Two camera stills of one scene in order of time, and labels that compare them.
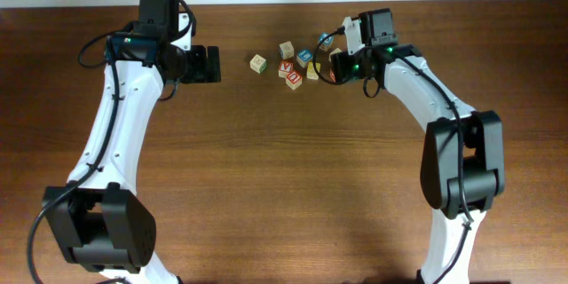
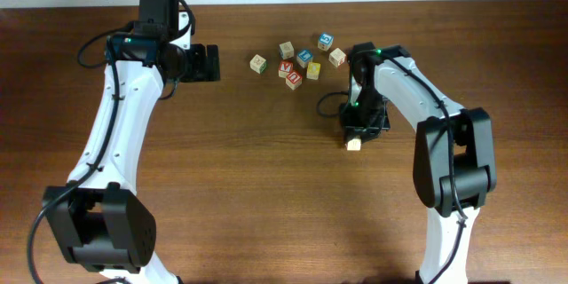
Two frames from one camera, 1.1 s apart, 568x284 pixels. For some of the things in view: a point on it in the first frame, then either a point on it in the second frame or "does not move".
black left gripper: [198, 71] does not move
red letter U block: [294, 80] does not move
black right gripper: [340, 70] -> [352, 126]
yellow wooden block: [311, 73] does not move
